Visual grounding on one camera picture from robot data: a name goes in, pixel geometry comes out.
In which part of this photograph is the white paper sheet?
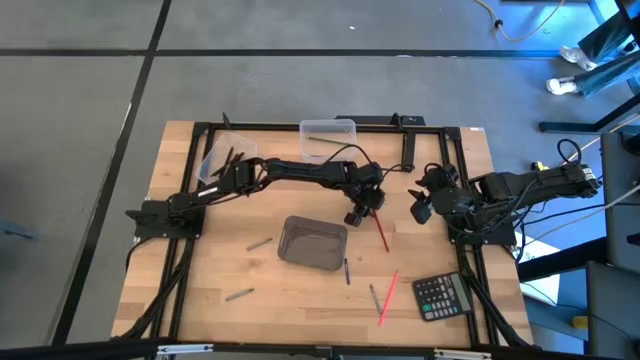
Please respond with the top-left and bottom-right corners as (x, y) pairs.
(509, 230), (562, 307)

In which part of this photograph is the black aluminium table frame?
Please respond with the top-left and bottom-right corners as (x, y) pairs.
(112, 112), (539, 351)

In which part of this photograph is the bright red pencil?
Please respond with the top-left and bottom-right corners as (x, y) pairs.
(377, 270), (400, 328)

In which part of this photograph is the black overhead rig bar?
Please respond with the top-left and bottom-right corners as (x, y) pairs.
(0, 337), (640, 360)

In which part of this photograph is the grey furniture panel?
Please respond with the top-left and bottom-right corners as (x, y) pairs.
(584, 259), (640, 360)

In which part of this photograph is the person's white shoe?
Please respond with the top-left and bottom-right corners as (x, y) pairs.
(558, 44), (599, 72)
(545, 75), (581, 97)

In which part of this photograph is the beige floor cable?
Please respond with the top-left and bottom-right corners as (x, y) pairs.
(472, 0), (566, 44)

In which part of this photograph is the beige thick cable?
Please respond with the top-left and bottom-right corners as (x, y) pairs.
(519, 184), (640, 247)

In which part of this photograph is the black desk foot bar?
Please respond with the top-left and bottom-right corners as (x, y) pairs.
(517, 237), (609, 282)

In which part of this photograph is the black flat mount bar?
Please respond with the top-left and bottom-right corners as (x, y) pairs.
(334, 113), (426, 128)

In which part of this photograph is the silver metal bracket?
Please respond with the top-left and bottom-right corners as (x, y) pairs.
(156, 343), (215, 357)
(433, 347), (494, 360)

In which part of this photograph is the grey translucent bin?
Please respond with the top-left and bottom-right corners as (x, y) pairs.
(277, 214), (350, 272)

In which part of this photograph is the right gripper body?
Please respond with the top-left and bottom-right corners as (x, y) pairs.
(419, 163), (460, 204)

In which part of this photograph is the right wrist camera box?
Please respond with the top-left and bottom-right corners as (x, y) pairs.
(409, 200), (434, 226)

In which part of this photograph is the person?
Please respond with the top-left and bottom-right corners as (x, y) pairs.
(572, 12), (640, 99)

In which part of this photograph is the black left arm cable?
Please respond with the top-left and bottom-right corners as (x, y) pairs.
(323, 143), (407, 175)

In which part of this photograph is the black cable bundle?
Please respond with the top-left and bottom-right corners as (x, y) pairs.
(113, 237), (197, 342)
(457, 244), (532, 349)

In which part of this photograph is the dark red pencil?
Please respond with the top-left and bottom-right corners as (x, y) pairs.
(372, 209), (391, 253)

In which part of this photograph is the grey cabinet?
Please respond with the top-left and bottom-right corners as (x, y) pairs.
(599, 130), (640, 274)

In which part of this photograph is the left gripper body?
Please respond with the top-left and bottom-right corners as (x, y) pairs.
(349, 163), (387, 212)

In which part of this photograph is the black desk calculator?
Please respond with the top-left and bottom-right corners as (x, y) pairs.
(412, 271), (474, 323)

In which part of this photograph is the clear plastic bin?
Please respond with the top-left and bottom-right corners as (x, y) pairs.
(195, 130), (259, 187)
(298, 118), (359, 165)

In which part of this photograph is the grey slim pen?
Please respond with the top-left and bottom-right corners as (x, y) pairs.
(369, 283), (384, 316)

